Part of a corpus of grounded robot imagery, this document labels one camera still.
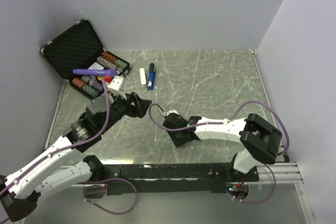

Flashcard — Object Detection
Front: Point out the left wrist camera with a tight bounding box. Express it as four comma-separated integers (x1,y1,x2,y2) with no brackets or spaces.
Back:
105,76,128,100

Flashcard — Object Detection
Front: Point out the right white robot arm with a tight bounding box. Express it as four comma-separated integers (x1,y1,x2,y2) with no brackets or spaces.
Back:
163,112,282,181

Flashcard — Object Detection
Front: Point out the black poker chip case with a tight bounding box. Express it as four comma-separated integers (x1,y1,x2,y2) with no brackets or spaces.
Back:
40,19,132,100

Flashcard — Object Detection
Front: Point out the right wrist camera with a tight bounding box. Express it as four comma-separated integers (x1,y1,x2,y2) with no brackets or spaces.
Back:
163,109,178,117

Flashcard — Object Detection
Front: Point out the blue stapler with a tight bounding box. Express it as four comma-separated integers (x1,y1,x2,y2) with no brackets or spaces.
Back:
147,63,156,90

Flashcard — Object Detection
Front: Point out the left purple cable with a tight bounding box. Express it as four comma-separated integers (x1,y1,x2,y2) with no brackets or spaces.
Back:
0,76,139,222

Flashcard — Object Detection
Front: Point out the white stapler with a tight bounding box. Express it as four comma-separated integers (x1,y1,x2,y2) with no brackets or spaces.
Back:
139,68,147,88

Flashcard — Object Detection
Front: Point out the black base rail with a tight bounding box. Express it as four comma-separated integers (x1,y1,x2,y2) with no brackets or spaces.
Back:
72,162,260,196

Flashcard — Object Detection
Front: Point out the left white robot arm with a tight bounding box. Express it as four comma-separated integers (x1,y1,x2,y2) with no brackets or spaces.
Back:
1,92,152,222

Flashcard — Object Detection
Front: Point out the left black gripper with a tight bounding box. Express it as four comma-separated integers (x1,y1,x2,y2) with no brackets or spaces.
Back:
99,89,152,133

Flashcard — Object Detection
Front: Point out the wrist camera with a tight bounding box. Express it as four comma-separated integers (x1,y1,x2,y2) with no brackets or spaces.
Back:
105,76,128,100
163,109,178,117

